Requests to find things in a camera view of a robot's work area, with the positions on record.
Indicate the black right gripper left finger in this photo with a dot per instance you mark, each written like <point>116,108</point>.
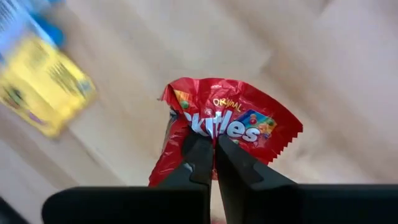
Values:
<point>124,205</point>

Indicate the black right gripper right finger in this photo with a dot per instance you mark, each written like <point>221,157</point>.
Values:
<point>311,205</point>

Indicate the red Skittles candy packet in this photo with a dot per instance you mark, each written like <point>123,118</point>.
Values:
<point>233,99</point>

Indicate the blue white candy packet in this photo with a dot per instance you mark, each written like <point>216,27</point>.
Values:
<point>12,21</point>
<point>53,35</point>

